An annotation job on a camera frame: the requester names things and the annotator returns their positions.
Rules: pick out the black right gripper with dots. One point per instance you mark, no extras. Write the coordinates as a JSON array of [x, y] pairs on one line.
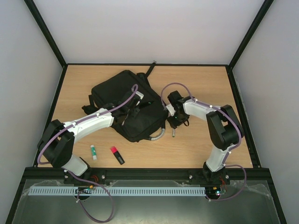
[[174, 121]]

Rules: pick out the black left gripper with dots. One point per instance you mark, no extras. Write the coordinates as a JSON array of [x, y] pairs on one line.
[[136, 113]]

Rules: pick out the black student backpack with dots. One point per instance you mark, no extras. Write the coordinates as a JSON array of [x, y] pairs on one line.
[[140, 115]]

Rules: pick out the pink black highlighter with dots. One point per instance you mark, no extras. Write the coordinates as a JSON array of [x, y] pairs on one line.
[[117, 155]]

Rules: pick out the green white glue stick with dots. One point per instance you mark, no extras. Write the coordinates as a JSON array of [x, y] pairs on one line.
[[93, 151]]

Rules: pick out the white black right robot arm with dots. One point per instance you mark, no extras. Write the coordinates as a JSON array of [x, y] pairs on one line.
[[225, 130]]

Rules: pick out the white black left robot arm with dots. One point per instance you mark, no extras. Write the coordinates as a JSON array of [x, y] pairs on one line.
[[77, 135]]

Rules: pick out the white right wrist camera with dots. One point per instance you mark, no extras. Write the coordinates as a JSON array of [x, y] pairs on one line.
[[170, 109]]

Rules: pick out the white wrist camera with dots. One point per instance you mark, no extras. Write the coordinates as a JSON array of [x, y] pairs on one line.
[[170, 109], [140, 95]]

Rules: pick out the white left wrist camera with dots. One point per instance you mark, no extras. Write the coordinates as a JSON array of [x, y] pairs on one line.
[[140, 95]]

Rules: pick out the light blue cable duct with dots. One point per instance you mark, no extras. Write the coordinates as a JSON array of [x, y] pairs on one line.
[[118, 191]]

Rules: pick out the black enclosure frame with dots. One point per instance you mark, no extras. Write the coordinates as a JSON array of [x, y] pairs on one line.
[[256, 172]]

